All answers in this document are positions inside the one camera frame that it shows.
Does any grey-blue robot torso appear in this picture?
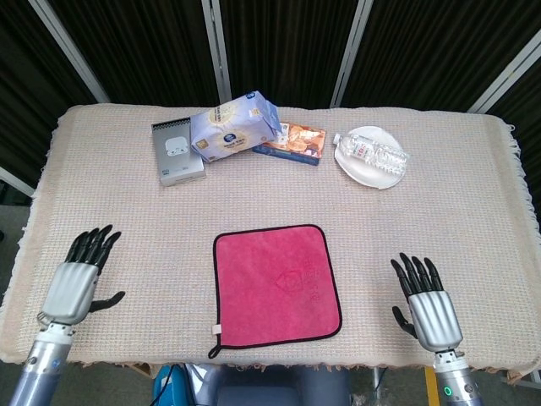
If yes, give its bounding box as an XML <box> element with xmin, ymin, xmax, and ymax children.
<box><xmin>185</xmin><ymin>364</ymin><xmax>352</xmax><ymax>406</ymax></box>

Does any clear plastic water bottle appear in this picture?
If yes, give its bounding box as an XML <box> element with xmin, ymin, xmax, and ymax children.
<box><xmin>332</xmin><ymin>131</ymin><xmax>411</xmax><ymax>175</ymax></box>

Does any beige woven tablecloth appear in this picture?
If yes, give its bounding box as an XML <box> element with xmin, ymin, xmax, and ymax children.
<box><xmin>0</xmin><ymin>103</ymin><xmax>533</xmax><ymax>380</ymax></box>

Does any blue plastic base cover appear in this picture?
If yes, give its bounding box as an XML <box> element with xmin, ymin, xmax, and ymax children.
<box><xmin>152</xmin><ymin>364</ymin><xmax>189</xmax><ymax>406</ymax></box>

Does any grey earbuds box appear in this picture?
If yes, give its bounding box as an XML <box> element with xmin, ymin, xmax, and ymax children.
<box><xmin>150</xmin><ymin>117</ymin><xmax>208</xmax><ymax>188</ymax></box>

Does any white partition frame post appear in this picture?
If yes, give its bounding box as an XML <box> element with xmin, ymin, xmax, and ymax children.
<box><xmin>200</xmin><ymin>0</ymin><xmax>232</xmax><ymax>102</ymax></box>
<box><xmin>467</xmin><ymin>40</ymin><xmax>541</xmax><ymax>114</ymax></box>
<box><xmin>28</xmin><ymin>0</ymin><xmax>110</xmax><ymax>105</ymax></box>
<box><xmin>0</xmin><ymin>166</ymin><xmax>36</xmax><ymax>199</ymax></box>
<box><xmin>329</xmin><ymin>0</ymin><xmax>375</xmax><ymax>107</ymax></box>

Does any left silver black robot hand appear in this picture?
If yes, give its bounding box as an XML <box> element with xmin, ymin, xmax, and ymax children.
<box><xmin>37</xmin><ymin>223</ymin><xmax>127</xmax><ymax>326</ymax></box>

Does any pink microfiber cloth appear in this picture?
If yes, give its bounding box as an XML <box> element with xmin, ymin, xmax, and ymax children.
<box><xmin>207</xmin><ymin>223</ymin><xmax>343</xmax><ymax>359</ymax></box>

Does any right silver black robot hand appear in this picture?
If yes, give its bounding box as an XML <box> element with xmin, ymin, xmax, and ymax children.
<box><xmin>390</xmin><ymin>252</ymin><xmax>464</xmax><ymax>354</ymax></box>

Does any blue white tissue pack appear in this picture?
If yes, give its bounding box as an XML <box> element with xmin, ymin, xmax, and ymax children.
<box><xmin>189</xmin><ymin>89</ymin><xmax>281</xmax><ymax>163</ymax></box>

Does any white paper plate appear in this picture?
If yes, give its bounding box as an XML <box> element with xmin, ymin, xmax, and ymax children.
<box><xmin>333</xmin><ymin>125</ymin><xmax>406</xmax><ymax>191</ymax></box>

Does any dark pleated curtain panel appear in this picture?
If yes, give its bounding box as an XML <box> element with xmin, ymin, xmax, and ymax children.
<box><xmin>489</xmin><ymin>67</ymin><xmax>541</xmax><ymax>170</ymax></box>
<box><xmin>44</xmin><ymin>0</ymin><xmax>223</xmax><ymax>107</ymax></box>
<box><xmin>217</xmin><ymin>0</ymin><xmax>364</xmax><ymax>107</ymax></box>
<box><xmin>0</xmin><ymin>0</ymin><xmax>101</xmax><ymax>187</ymax></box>
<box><xmin>342</xmin><ymin>0</ymin><xmax>541</xmax><ymax>113</ymax></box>

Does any orange blue biscuit box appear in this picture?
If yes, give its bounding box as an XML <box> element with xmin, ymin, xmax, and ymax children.
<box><xmin>252</xmin><ymin>121</ymin><xmax>327</xmax><ymax>167</ymax></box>

